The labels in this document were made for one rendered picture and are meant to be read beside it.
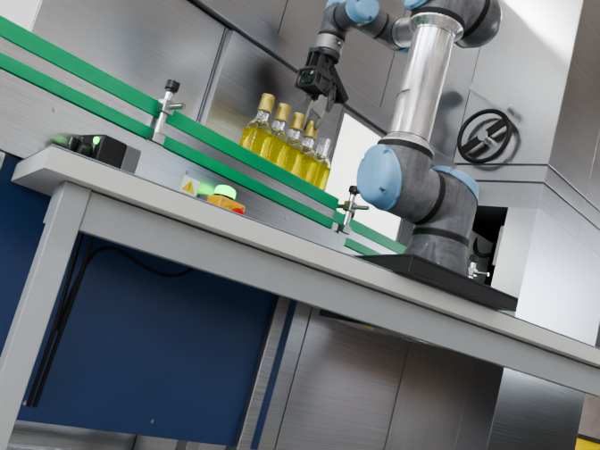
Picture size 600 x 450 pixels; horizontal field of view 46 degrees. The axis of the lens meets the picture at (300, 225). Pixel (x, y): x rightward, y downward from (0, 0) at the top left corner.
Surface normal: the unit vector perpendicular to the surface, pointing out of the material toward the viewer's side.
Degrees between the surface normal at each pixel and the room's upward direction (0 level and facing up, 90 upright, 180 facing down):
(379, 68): 90
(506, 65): 90
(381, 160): 96
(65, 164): 90
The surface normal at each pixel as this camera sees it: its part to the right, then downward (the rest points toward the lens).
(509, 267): -0.65, -0.30
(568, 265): 0.72, 0.07
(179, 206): 0.51, -0.01
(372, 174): -0.86, -0.20
